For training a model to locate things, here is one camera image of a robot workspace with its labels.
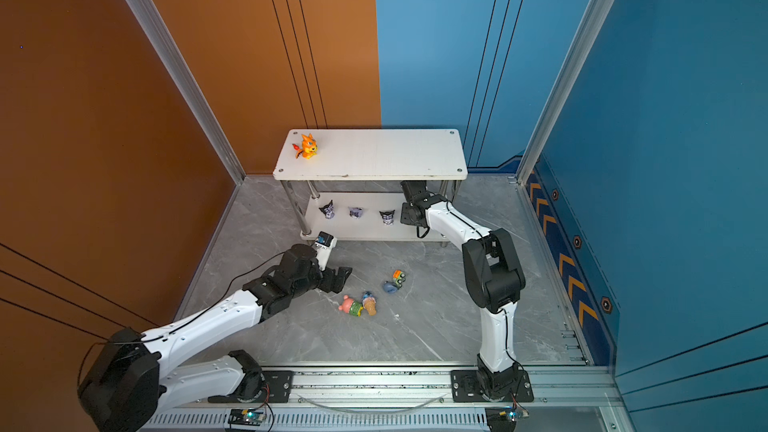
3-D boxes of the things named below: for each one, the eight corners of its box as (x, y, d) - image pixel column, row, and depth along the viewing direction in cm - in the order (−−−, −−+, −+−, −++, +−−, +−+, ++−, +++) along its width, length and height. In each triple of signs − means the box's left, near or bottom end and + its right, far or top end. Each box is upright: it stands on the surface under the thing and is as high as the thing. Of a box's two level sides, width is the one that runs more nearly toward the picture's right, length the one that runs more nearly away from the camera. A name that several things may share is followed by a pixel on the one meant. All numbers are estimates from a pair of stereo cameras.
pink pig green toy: (340, 310, 87) (338, 306, 85) (346, 299, 89) (344, 294, 87) (358, 318, 86) (357, 314, 83) (364, 306, 88) (363, 302, 85)
